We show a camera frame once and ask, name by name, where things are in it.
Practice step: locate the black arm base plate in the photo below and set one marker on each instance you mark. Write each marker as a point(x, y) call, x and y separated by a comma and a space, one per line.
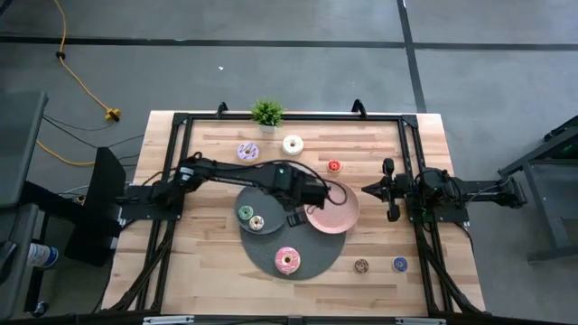
point(135, 210)
point(451, 217)

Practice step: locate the grey chair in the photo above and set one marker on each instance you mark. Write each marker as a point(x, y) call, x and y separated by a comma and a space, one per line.
point(18, 225)

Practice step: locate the large pink frosted donut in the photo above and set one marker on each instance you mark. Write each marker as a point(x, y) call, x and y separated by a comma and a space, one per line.
point(282, 266)

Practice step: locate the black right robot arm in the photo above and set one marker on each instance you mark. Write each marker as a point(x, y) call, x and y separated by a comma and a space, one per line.
point(487, 189)

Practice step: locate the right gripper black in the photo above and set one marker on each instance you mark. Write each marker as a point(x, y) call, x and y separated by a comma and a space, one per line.
point(397, 189)

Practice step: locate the silver metal bracket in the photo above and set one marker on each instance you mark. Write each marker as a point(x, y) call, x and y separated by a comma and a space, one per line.
point(420, 321)
point(167, 320)

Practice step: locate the small blue donut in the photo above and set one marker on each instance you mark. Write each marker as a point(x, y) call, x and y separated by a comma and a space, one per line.
point(403, 267)

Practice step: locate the grey desk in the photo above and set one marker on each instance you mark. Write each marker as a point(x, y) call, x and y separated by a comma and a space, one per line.
point(18, 144)

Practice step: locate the small chocolate donut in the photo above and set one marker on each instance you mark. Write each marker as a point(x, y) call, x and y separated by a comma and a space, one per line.
point(365, 269)

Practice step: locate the pink round plate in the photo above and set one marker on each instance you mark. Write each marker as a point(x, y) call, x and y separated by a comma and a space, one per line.
point(336, 216)

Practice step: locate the green plant in white pot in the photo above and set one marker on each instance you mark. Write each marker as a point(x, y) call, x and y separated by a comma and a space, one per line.
point(267, 113)

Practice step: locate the dark metal side table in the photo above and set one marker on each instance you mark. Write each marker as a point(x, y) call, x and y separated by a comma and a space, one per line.
point(555, 203)

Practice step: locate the black floor stand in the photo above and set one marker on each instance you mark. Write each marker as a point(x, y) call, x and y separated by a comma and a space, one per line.
point(106, 180)

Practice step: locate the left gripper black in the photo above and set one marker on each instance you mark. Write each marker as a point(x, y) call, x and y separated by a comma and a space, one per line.
point(309, 194)

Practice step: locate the small red striped donut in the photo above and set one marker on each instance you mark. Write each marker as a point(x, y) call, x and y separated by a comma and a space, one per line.
point(338, 169)

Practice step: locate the white and blue bottle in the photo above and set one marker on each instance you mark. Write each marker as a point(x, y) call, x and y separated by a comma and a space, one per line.
point(43, 256)

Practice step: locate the small green donut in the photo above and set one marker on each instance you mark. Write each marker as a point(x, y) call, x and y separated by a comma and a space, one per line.
point(249, 216)

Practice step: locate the large white frosted donut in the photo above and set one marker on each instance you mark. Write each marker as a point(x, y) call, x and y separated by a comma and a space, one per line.
point(298, 150)

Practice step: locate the large grey round placemat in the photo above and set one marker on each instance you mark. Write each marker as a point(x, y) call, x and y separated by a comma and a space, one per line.
point(316, 253)

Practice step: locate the small dark grey plate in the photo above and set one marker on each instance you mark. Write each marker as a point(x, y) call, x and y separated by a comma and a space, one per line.
point(268, 214)

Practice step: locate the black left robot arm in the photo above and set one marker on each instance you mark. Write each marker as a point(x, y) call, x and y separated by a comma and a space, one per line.
point(235, 173)

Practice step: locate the large purple frosted donut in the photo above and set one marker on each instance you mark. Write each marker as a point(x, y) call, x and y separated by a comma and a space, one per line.
point(254, 155)

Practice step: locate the small tan donut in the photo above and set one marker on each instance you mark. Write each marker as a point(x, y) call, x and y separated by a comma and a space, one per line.
point(260, 225)

